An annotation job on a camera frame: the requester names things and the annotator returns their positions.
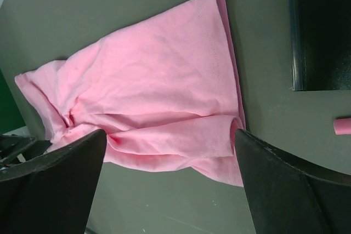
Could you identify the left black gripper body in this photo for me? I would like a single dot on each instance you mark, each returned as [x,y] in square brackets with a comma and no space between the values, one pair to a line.
[16,149]

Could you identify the pink marker pen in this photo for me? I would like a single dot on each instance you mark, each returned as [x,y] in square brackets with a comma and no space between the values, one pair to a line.
[342,126]

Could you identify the pink towel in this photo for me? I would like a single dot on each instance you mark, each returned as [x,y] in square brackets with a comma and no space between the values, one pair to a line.
[165,90]

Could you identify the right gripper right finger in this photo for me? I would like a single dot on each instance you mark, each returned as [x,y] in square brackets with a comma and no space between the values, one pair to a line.
[287,194]

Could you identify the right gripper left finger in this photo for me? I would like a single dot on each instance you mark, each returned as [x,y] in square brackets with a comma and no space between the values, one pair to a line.
[53,193]

